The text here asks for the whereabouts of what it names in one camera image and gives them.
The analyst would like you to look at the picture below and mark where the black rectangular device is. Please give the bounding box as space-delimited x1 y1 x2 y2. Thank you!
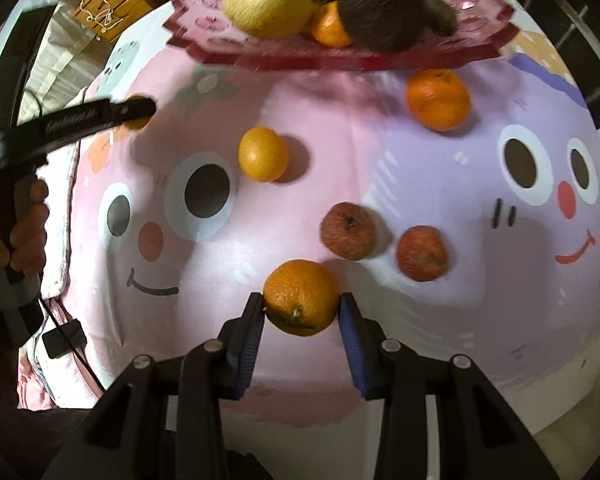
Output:
41 321 87 360

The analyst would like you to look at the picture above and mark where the wrinkled red fruit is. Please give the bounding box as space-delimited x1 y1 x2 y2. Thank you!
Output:
320 202 380 262
396 225 451 282

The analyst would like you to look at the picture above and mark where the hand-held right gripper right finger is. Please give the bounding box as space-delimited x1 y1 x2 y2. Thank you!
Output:
337 291 561 480

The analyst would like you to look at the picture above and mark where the yellow lemon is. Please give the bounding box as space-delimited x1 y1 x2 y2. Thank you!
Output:
222 0 315 40

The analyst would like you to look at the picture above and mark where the metal window grille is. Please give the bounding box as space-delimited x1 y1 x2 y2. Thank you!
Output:
495 0 600 126

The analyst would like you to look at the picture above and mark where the cartoon printed tablecloth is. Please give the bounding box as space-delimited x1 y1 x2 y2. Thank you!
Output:
62 0 600 436

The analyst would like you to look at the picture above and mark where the white cable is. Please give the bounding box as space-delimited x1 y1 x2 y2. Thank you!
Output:
77 0 118 36

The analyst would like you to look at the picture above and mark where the dark avocado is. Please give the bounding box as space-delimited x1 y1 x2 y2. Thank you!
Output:
337 0 426 53

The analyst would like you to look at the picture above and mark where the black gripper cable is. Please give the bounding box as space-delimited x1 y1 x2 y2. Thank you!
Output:
37 297 106 393

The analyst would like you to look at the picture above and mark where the pink bedding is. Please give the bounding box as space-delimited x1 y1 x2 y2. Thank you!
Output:
15 280 111 411

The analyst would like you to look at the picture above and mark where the blackened banana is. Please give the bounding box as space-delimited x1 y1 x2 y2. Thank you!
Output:
417 0 458 37

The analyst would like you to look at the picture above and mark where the tangerine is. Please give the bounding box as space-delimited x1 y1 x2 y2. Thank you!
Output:
310 1 355 48
262 259 341 337
122 94 153 131
405 67 472 132
237 126 290 183

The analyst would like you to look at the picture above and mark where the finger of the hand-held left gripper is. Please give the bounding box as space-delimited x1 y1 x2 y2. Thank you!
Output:
97 96 158 128

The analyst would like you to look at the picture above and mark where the pink plastic bowl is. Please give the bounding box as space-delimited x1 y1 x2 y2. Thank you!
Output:
162 0 521 73

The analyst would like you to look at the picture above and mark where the person's left hand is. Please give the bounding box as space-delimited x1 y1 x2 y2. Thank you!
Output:
0 180 51 275

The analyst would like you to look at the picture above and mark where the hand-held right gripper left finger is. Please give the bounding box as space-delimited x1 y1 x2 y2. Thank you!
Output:
42 291 267 480

